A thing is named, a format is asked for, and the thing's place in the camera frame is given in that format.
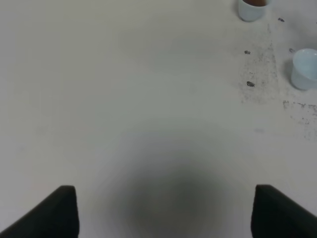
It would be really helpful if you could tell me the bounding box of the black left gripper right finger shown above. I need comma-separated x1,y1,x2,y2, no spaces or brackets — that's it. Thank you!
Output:
251,184,317,238

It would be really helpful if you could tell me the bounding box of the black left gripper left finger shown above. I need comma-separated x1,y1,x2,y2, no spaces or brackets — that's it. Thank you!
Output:
0,185,80,238

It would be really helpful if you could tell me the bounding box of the near pale blue teacup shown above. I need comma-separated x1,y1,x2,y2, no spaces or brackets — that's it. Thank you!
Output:
291,49,317,90

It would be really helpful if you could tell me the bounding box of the pale blue teacup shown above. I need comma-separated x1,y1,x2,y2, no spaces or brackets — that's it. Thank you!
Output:
291,49,317,90
238,0,270,22

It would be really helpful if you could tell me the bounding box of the far pale blue teacup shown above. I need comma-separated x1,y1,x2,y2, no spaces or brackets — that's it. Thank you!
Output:
238,0,270,22

